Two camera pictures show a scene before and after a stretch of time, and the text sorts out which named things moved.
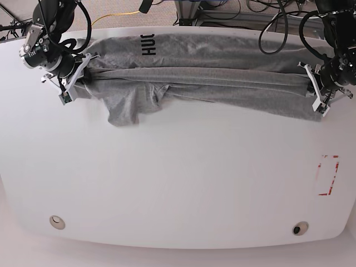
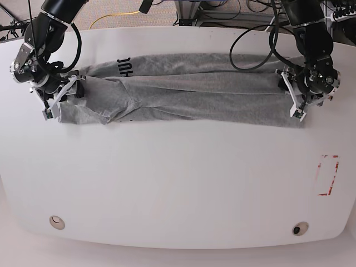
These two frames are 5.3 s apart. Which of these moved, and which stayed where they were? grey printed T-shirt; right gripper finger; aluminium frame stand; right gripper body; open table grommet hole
Moved: right gripper body; grey printed T-shirt; right gripper finger
Stayed: aluminium frame stand; open table grommet hole
